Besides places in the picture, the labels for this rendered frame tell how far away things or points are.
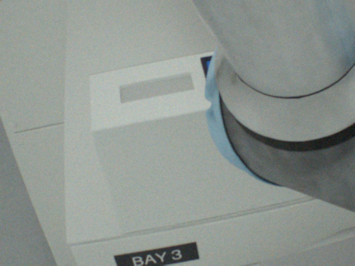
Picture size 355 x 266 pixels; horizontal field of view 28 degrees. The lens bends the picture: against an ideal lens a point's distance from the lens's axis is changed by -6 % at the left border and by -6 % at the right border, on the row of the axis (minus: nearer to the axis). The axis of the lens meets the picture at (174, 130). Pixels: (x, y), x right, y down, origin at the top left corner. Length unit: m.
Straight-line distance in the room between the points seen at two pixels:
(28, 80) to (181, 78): 0.70
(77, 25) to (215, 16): 0.80
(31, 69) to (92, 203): 0.61
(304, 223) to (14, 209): 1.39
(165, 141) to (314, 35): 0.36
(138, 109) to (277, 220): 0.20
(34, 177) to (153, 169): 0.85
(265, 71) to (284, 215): 0.42
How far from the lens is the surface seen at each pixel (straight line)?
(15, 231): 2.03
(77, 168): 0.86
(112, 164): 0.70
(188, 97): 0.69
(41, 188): 1.56
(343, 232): 0.74
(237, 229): 0.78
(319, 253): 0.62
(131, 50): 1.04
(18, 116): 1.45
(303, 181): 0.46
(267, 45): 0.36
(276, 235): 0.81
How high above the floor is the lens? 1.36
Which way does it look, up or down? 38 degrees down
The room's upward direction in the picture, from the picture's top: 11 degrees counter-clockwise
